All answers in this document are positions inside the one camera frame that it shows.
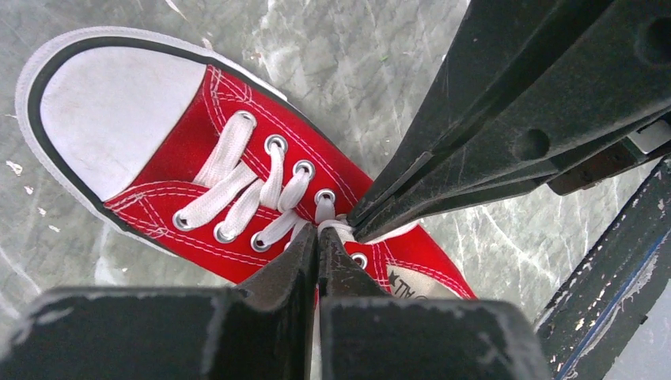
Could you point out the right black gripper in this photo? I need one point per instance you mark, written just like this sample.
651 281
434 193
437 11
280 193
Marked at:
614 79

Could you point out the red canvas sneaker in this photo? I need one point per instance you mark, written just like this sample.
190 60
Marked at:
125 119

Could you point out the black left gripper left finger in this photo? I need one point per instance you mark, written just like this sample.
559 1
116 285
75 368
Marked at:
157 335

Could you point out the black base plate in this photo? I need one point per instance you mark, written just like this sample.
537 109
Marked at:
593 315

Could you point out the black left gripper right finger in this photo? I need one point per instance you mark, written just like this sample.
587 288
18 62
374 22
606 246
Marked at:
419 335

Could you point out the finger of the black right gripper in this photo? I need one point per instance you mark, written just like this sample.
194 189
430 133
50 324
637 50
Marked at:
501 48

